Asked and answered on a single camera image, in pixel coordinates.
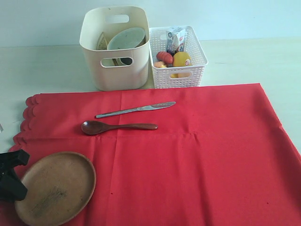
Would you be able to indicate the white ceramic bowl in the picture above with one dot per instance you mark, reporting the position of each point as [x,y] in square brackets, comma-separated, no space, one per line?
[129,38]

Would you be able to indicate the yellow lemon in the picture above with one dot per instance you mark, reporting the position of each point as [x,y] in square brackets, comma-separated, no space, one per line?
[181,59]

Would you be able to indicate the stainless steel cup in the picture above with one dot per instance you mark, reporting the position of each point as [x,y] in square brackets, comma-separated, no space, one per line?
[126,61]

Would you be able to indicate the red tablecloth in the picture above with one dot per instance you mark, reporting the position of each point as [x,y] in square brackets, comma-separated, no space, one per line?
[220,156]

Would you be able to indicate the red sausage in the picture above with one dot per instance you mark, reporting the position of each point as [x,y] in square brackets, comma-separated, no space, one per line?
[165,57]

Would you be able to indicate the brown wooden plate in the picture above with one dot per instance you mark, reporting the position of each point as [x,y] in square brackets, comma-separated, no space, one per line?
[59,187]

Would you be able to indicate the silver table knife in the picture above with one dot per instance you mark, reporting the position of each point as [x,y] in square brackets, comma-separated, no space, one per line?
[142,108]

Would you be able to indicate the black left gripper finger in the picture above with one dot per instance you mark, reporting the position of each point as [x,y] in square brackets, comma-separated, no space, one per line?
[13,159]
[19,190]

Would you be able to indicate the small milk carton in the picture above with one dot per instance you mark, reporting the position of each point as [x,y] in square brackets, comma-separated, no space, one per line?
[175,37]

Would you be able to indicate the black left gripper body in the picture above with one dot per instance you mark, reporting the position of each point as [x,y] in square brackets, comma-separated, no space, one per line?
[6,185]

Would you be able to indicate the yellow cheese wedge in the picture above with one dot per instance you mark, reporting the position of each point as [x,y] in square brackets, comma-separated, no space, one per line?
[174,75]

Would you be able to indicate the white woven plastic basket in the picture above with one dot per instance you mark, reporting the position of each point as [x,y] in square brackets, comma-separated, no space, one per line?
[190,76]

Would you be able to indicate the fried chicken nugget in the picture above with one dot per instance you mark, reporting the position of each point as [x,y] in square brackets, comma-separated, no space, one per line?
[159,64]

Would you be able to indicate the dark wooden spoon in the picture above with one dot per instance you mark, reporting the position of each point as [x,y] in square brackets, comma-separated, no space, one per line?
[97,127]

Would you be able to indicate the large cream plastic bin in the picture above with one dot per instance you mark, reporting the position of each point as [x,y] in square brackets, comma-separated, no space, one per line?
[111,21]

